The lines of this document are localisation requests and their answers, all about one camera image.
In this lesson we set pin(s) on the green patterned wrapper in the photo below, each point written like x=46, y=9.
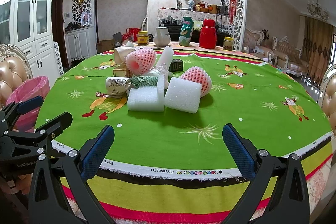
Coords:
x=143, y=81

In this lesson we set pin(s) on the brown curtain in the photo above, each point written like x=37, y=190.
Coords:
x=316, y=48

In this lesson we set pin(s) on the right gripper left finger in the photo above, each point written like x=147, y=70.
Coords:
x=48, y=202

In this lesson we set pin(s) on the tan leather ornate chair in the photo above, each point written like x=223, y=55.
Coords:
x=14, y=70

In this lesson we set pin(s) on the yellow lid jar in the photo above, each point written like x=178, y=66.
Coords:
x=142, y=38

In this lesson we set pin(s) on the chandelier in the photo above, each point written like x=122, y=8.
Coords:
x=315, y=9

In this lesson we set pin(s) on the pink orange foam net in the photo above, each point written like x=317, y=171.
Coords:
x=198, y=75

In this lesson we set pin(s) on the pink lined trash bin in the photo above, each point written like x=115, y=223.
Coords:
x=38, y=86

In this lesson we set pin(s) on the small honey jar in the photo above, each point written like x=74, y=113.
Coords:
x=228, y=43

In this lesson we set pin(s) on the cardboard box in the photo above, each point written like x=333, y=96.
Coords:
x=105, y=45

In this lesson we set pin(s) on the white glass door cabinet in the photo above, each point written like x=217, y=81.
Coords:
x=27, y=24

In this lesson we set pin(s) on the right ornate chair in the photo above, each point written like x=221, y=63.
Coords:
x=327, y=96

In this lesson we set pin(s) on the red gift bags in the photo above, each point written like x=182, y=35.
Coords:
x=131, y=34

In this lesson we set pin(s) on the green cartoon tablecloth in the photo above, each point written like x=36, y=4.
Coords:
x=173, y=166

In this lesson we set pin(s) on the lace covered sideboard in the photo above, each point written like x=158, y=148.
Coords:
x=173, y=19

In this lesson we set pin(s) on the printed paper bag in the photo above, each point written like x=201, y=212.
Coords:
x=117, y=85

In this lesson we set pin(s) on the red thermos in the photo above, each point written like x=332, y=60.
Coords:
x=208, y=35

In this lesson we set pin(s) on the small tan carton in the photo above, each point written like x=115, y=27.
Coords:
x=121, y=72

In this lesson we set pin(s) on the white low cabinet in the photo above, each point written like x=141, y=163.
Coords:
x=81, y=43

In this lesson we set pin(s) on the white tissue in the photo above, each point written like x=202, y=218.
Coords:
x=159, y=70

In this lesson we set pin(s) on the black small box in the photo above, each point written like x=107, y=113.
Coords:
x=176, y=66

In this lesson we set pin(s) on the white ceramic teapot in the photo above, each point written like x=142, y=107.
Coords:
x=162, y=37

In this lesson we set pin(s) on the white foam sheet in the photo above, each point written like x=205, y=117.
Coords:
x=166, y=57

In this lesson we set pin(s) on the white foam block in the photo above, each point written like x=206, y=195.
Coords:
x=147, y=98
x=183, y=95

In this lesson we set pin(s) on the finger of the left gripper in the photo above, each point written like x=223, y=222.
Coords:
x=51, y=129
x=11, y=113

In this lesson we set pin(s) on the cream carved sofa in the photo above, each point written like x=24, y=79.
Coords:
x=281, y=54

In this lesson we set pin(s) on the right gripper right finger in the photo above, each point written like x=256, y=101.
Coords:
x=289, y=201

